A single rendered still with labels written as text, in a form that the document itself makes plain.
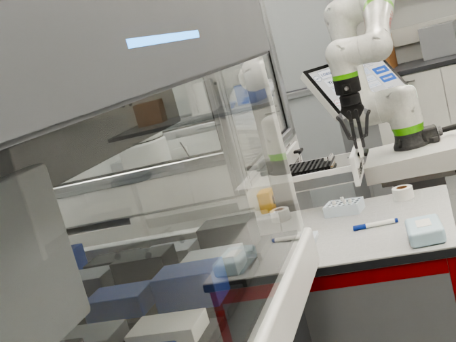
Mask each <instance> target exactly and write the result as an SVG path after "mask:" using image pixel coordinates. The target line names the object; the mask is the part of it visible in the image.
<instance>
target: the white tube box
mask: <svg viewBox="0 0 456 342"><path fill-rule="evenodd" d="M348 199H350V198H347V199H345V200H346V204H343V202H341V200H340V199H336V200H331V201H328V203H327V204H326V205H325V206H324V207H323V208H322V209H323V213H324V218H325V219H328V218H335V217H340V216H351V215H357V214H360V213H361V212H362V211H363V209H364V208H365V203H364V198H363V196H362V197H352V198H351V202H352V203H350V204H349V203H348ZM332 201H335V202H336V205H335V206H333V204H332Z"/></svg>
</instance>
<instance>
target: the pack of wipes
mask: <svg viewBox="0 0 456 342"><path fill-rule="evenodd" d="M404 224H405V227H406V233H407V235H408V240H409V242H410V245H411V247H412V248H420V247H425V246H432V245H436V244H443V243H445V242H446V241H447V237H446V233H445V230H444V227H443V225H442V223H441V221H440V219H439V217H438V215H437V214H428V215H424V216H417V217H413V218H408V219H406V220H405V221H404Z"/></svg>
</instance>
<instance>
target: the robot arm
mask: <svg viewBox="0 0 456 342"><path fill-rule="evenodd" d="M393 17H394V0H335V1H332V2H331V3H329V4H328V5H327V7H326V9H325V10H324V21H325V23H326V27H327V29H328V32H329V35H330V38H331V41H332V42H331V43H330V44H329V45H328V47H327V48H326V51H325V59H326V62H327V64H328V66H329V69H330V71H331V75H332V80H333V84H334V87H335V93H336V95H337V96H340V97H339V100H340V104H341V112H340V114H338V115H337V116H336V119H337V120H338V121H339V122H340V124H341V126H342V128H343V131H344V133H345V135H346V137H347V139H348V140H353V142H354V146H355V149H358V151H359V155H360V159H361V158H364V150H363V147H365V146H366V145H365V141H364V138H365V137H367V136H368V127H369V126H373V125H377V124H382V123H385V122H387V123H389V124H390V126H391V129H392V132H393V133H394V139H395V142H394V151H410V150H413V149H418V148H420V147H424V146H426V145H428V144H430V143H436V142H439V140H440V136H442V135H443V132H448V131H451V130H456V124H453V125H450V126H445V127H442V128H441V126H435V125H434V124H432V125H428V126H423V116H422V112H421V107H420V104H419V99H418V96H417V91H416V89H415V87H414V86H413V85H399V86H396V87H392V88H388V89H385V90H380V91H378V92H372V91H371V89H370V87H369V84H368V81H367V78H366V74H365V71H364V67H363V64H367V63H372V62H381V61H383V60H385V59H387V58H388V57H389V56H390V54H391V53H392V50H393V47H394V44H393V41H392V36H391V23H392V18H393ZM361 22H364V23H365V33H364V34H363V35H359V36H357V32H356V28H357V26H358V25H359V24H360V23H361ZM343 115H344V116H345V117H346V119H347V120H348V122H349V124H350V128H351V134H352V136H351V134H350V133H349V130H348V129H347V126H346V125H345V122H344V121H343ZM354 126H355V127H357V128H358V131H359V135H360V137H359V138H357V137H356V131H355V127H354ZM362 128H365V133H364V134H363V131H362Z"/></svg>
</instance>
